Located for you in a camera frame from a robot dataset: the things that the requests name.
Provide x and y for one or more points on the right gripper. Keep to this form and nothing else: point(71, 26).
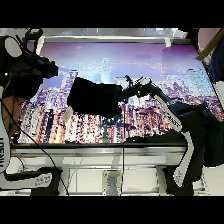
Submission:
point(134, 91)

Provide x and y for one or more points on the black garment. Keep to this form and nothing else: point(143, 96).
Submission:
point(93, 98)

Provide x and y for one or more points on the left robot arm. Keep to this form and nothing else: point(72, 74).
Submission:
point(23, 75)

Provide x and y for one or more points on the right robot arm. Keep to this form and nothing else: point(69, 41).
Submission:
point(196, 133)

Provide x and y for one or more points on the blue garment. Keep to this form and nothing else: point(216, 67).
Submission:
point(218, 65)

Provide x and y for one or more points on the silver frame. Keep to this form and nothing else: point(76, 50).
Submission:
point(100, 151)

